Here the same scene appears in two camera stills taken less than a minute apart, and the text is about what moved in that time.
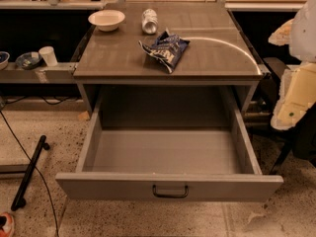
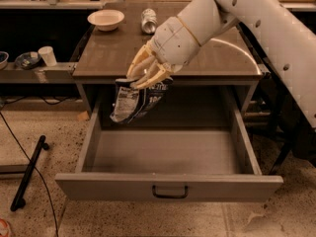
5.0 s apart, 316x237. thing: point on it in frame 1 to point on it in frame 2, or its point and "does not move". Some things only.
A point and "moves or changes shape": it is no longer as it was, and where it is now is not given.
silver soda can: x=149 y=21 does not move
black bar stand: x=19 y=201 does not move
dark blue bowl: x=29 y=60 does not move
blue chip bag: x=169 y=49 moves or changes shape
